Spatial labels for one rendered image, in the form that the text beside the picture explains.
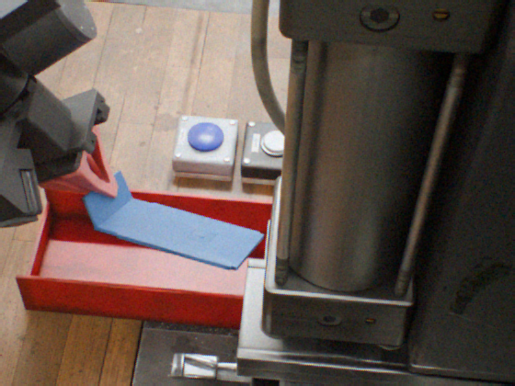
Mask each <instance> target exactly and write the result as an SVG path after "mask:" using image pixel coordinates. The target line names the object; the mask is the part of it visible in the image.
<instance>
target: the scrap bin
mask: <svg viewBox="0 0 515 386"><path fill-rule="evenodd" d="M129 189H130V192H131V194H132V198H133V199H140V200H142V201H146V202H149V203H152V204H153V203H156V204H162V205H165V206H168V207H170V208H174V209H176V210H184V211H187V212H190V213H193V214H197V215H202V216H204V217H207V218H211V219H213V220H216V221H224V222H227V223H230V224H233V225H235V226H241V227H245V228H247V229H250V230H253V231H256V232H260V233H262V234H264V237H263V239H262V242H260V243H259V244H258V245H257V247H256V248H255V249H254V251H253V252H252V253H251V254H250V256H249V257H248V258H260V259H264V255H265V248H266V241H267V233H268V221H270V218H271V210H272V203H273V201H270V200H262V199H236V198H227V197H218V196H210V195H201V194H192V193H175V192H166V191H158V190H149V189H140V188H131V187H129ZM44 191H45V195H46V206H45V210H44V212H43V215H42V217H41V221H40V228H39V231H38V234H37V237H36V240H35V245H34V248H33V251H32V254H31V257H30V260H29V267H28V270H27V274H26V276H25V275H16V281H17V286H18V289H19V292H20V295H21V298H22V300H23V301H22V302H23V305H24V308H25V310H26V309H27V310H34V311H44V312H59V313H68V314H84V315H93V316H101V317H109V318H118V319H134V320H143V321H151V322H159V323H168V324H192V325H200V326H209V327H217V328H225V329H240V320H241V313H242V307H243V300H244V294H245V287H246V269H247V261H248V258H246V261H245V262H244V263H243V264H242V265H241V266H240V268H238V269H237V270H236V271H235V270H232V269H230V270H227V269H222V268H218V267H214V266H212V265H208V264H203V263H201V262H198V261H195V260H192V259H189V258H185V257H181V256H179V255H174V254H170V253H166V252H163V251H160V250H157V249H154V248H152V247H147V246H143V245H141V244H137V243H131V242H128V241H125V240H122V239H120V238H117V236H114V235H111V234H108V233H103V232H97V231H95V230H94V225H93V223H92V221H91V219H90V216H89V215H88V213H87V211H86V206H85V204H84V203H83V201H82V197H84V196H85V195H84V194H80V193H69V192H63V191H58V190H52V189H47V188H44Z"/></svg>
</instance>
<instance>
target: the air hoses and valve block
mask: <svg viewBox="0 0 515 386"><path fill-rule="evenodd" d="M269 2H270V0H252V6H251V63H252V69H253V74H254V77H255V81H256V85H257V91H258V94H259V96H260V98H261V101H262V104H263V107H264V108H265V110H266V111H267V112H268V115H269V117H270V118H271V120H272V121H273V123H274V125H275V126H276V128H277V129H279V132H280V133H281V134H283V136H284V128H285V117H286V113H285V112H284V109H283V108H282V106H281V105H280V102H279V100H278V98H277V96H276V94H275V92H274V90H273V84H272V82H271V78H270V73H269V64H268V17H269Z"/></svg>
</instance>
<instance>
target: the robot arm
mask: <svg viewBox="0 0 515 386"><path fill-rule="evenodd" d="M96 37H97V28H96V22H95V20H94V19H93V17H92V15H91V13H90V11H89V9H88V7H87V6H86V4H85V3H84V0H0V228H5V227H14V226H23V225H25V224H28V223H31V222H34V221H38V220H39V218H38V215H41V214H42V212H43V207H42V203H41V199H40V189H39V187H41V188H47V189H52V190H58V191H63V192H69V193H80V194H84V195H85V194H87V193H89V192H91V190H92V191H94V192H97V193H100V194H102V195H104V196H107V197H109V198H112V199H114V198H116V197H117V193H118V188H119V185H118V183H117V182H116V179H115V177H114V174H113V172H112V171H111V168H110V166H109V161H108V160H107V157H106V155H105V152H104V148H103V144H102V139H101V135H100V132H99V127H98V124H101V123H103V122H107V121H108V116H109V111H110V106H108V104H107V103H106V98H104V97H103V96H102V95H101V94H100V93H99V92H98V91H97V90H96V89H95V88H94V89H89V90H86V91H85V92H83V93H80V94H78V95H73V96H69V97H68V98H66V99H63V100H60V99H58V98H57V96H56V95H54V94H53V93H52V91H51V90H50V89H48V88H47V87H46V86H45V84H44V83H42V82H41V81H40V79H39V78H37V77H35V76H34V75H38V74H39V73H41V72H44V71H45V70H46V69H47V68H49V67H51V66H53V65H54V64H56V63H57V62H59V61H61V60H62V59H63V58H64V57H66V56H68V55H70V54H71V53H73V52H74V51H77V50H79V48H81V47H83V46H84V45H86V44H87V43H88V42H90V41H91V40H94V39H95V38H96ZM104 181H106V182H104Z"/></svg>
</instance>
